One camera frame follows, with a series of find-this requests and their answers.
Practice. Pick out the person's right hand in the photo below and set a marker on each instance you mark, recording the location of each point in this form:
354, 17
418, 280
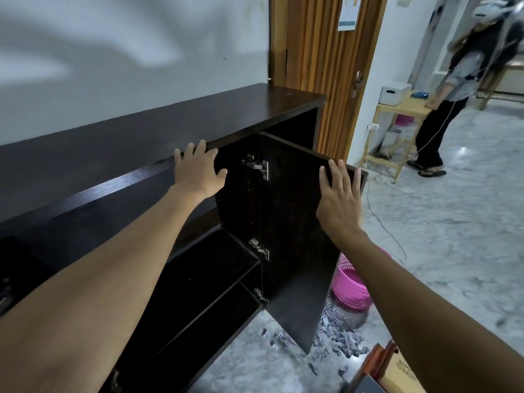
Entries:
339, 208

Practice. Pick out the person's left hand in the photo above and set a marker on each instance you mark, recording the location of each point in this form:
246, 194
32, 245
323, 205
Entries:
196, 175

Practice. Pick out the dark wooden cabinet door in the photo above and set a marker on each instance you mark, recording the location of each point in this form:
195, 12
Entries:
294, 249

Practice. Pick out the dark wooden cabinet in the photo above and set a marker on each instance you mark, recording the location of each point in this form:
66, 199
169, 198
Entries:
123, 151

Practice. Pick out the brown and red Skechers shoebox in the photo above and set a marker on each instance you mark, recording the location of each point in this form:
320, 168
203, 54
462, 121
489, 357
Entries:
403, 372

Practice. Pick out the person's left forearm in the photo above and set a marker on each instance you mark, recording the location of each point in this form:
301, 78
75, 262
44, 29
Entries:
102, 290

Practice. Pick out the person's right forearm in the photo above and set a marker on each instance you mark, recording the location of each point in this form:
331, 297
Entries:
430, 323

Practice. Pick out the silver metal cabinet hinge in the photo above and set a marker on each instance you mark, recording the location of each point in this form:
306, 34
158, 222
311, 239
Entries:
258, 165
260, 249
261, 296

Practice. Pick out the white storage box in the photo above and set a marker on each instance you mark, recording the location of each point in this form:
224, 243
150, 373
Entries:
393, 94

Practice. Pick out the pink plastic basket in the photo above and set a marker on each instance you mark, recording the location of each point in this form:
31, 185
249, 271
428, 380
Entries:
348, 286

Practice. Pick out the pink plastic basin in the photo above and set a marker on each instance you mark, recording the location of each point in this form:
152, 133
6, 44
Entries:
404, 119

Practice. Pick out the light wooden table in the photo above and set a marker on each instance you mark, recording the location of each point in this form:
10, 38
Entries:
409, 108

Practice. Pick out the brown wooden room door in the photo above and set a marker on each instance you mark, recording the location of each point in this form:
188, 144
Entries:
319, 77

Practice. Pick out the small blue object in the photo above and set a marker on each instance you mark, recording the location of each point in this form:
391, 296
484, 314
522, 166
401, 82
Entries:
419, 95

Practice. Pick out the white paper notice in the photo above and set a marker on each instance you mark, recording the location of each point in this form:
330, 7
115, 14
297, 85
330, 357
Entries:
348, 14

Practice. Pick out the wooden bench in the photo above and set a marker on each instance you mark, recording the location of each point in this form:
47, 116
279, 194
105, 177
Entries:
493, 83

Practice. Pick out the white headset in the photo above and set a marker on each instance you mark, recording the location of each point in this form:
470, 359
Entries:
489, 10

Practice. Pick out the white wall switch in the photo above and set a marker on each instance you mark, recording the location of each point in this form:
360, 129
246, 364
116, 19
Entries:
404, 0

